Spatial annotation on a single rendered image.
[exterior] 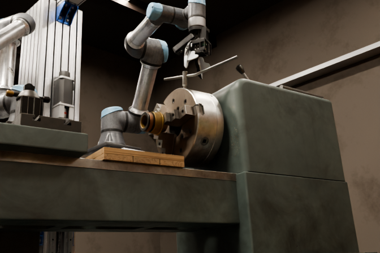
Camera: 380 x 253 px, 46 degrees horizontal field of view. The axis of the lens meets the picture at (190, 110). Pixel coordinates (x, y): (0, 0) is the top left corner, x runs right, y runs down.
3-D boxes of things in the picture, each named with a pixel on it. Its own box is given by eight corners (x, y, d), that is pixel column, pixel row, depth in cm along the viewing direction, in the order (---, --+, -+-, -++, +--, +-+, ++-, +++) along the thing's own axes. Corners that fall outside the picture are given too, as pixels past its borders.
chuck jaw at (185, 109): (185, 118, 181) (201, 104, 173) (186, 129, 179) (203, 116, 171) (161, 114, 175) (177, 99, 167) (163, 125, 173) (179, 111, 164)
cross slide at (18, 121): (37, 166, 167) (38, 155, 168) (81, 135, 134) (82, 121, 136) (-15, 162, 157) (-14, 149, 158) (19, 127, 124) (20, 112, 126)
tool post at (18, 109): (35, 131, 159) (37, 105, 162) (42, 126, 153) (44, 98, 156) (13, 129, 154) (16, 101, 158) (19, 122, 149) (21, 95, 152)
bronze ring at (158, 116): (157, 116, 183) (137, 113, 178) (169, 109, 176) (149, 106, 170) (158, 138, 180) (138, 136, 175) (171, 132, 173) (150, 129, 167)
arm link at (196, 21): (185, 18, 191) (193, 26, 198) (185, 28, 190) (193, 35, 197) (201, 14, 188) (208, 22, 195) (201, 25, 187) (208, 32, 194)
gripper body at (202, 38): (204, 50, 183) (203, 24, 186) (185, 54, 187) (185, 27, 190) (211, 57, 190) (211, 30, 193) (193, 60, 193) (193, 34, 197)
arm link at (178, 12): (166, 12, 206) (177, 1, 196) (188, 17, 211) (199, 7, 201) (166, 28, 204) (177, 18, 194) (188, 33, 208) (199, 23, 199)
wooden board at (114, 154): (134, 186, 182) (134, 176, 183) (184, 167, 155) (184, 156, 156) (62, 181, 166) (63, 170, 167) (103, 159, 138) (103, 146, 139)
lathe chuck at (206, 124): (172, 171, 194) (173, 101, 202) (217, 162, 169) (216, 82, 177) (154, 169, 189) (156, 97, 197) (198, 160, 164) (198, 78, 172)
